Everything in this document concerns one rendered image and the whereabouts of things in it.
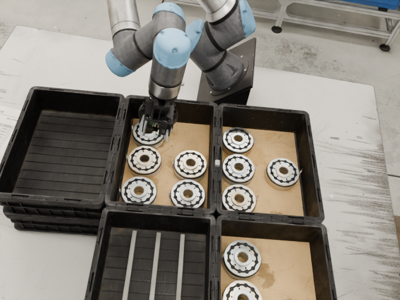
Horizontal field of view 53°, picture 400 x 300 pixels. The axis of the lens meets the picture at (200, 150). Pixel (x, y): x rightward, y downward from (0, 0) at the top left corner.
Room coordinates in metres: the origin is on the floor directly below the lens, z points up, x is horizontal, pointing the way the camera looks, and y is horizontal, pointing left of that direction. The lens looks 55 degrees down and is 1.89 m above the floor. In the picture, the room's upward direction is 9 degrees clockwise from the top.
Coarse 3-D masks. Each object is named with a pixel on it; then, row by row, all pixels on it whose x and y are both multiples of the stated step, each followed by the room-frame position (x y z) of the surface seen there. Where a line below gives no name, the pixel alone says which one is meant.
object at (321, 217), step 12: (240, 108) 0.87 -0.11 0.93; (252, 108) 0.88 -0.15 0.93; (264, 108) 0.89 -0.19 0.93; (276, 108) 0.89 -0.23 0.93; (312, 144) 0.77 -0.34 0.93; (312, 156) 0.74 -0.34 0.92; (312, 168) 0.68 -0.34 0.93; (216, 204) 0.51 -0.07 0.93; (240, 216) 0.49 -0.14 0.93; (252, 216) 0.49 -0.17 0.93; (264, 216) 0.50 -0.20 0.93; (276, 216) 0.50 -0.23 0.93; (288, 216) 0.51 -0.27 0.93; (300, 216) 0.52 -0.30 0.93; (324, 216) 0.53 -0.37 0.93
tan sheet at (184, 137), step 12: (132, 132) 0.78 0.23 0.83; (180, 132) 0.81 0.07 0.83; (192, 132) 0.82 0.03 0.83; (204, 132) 0.83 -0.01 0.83; (132, 144) 0.73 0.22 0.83; (168, 144) 0.76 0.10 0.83; (180, 144) 0.76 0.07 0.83; (192, 144) 0.77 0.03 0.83; (204, 144) 0.78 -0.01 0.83; (168, 156) 0.71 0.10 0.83; (204, 156) 0.73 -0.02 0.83; (168, 168) 0.66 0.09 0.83; (156, 180) 0.61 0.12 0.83; (168, 180) 0.62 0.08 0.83; (180, 180) 0.63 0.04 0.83; (204, 180) 0.64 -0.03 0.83; (168, 192) 0.58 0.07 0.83; (156, 204) 0.53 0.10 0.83; (168, 204) 0.54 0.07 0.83; (204, 204) 0.56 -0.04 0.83
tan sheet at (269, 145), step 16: (224, 128) 0.86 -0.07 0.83; (256, 144) 0.81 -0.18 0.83; (272, 144) 0.82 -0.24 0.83; (288, 144) 0.83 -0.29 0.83; (256, 160) 0.75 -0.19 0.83; (256, 176) 0.69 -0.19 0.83; (256, 192) 0.63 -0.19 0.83; (272, 192) 0.64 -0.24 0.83; (288, 192) 0.65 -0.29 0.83; (256, 208) 0.57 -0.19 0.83; (272, 208) 0.58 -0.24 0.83; (288, 208) 0.59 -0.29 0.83
